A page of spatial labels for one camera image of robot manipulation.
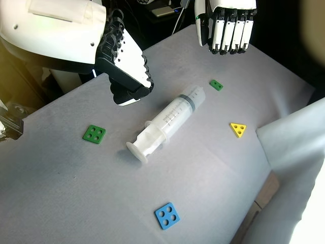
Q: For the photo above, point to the green square four-hole block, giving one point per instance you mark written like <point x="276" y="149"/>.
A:
<point x="94" y="134"/>

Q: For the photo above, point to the white backdrop sheet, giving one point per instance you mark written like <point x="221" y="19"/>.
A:
<point x="287" y="216"/>

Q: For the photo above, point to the silver flat box device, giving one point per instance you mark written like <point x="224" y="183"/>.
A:
<point x="162" y="12"/>

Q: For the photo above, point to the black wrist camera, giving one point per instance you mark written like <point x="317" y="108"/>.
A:
<point x="12" y="125"/>

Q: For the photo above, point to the grey table cloth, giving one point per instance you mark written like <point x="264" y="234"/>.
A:
<point x="76" y="190"/>

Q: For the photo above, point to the green small two-hole block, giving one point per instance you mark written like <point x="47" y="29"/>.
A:
<point x="221" y="87"/>

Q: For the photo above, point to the yellow triangle three-hole block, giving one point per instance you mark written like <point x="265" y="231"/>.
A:
<point x="233" y="125"/>

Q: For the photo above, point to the blue square four-hole block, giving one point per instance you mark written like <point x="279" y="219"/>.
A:
<point x="167" y="215"/>

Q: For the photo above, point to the large translucent plastic syringe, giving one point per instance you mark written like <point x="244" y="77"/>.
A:
<point x="172" y="114"/>

